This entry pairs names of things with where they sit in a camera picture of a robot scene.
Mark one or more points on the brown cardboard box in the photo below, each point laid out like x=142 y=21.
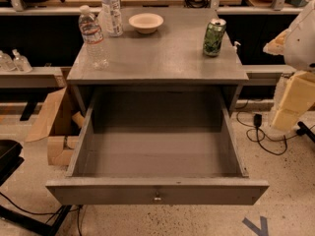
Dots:
x=60 y=122

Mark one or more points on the clear pump bottle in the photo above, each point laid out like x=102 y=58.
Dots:
x=6 y=62
x=21 y=62

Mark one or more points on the clear pump bottle right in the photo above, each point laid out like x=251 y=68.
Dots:
x=21 y=62

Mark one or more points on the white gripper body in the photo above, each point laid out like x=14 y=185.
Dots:
x=301 y=46

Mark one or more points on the clear pump bottle left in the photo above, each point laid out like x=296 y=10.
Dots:
x=6 y=62

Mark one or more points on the white ceramic bowl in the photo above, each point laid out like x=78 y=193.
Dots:
x=146 y=23

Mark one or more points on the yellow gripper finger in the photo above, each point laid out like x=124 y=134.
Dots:
x=293 y=97

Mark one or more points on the metal drawer knob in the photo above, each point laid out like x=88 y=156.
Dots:
x=157 y=198

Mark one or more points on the clear water bottle red label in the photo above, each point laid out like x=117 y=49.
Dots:
x=93 y=38

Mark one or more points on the green soda can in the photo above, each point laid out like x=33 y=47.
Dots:
x=213 y=37

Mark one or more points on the clear water bottle white label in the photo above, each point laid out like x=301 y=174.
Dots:
x=112 y=17

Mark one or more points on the grey cabinet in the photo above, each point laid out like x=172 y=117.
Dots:
x=171 y=55

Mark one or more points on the grey open top drawer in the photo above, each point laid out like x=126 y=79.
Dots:
x=136 y=143

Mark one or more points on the small white pump dispenser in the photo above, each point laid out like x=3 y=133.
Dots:
x=236 y=46

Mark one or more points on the black chair base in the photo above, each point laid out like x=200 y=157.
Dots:
x=29 y=208

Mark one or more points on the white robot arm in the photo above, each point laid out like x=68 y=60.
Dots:
x=300 y=41

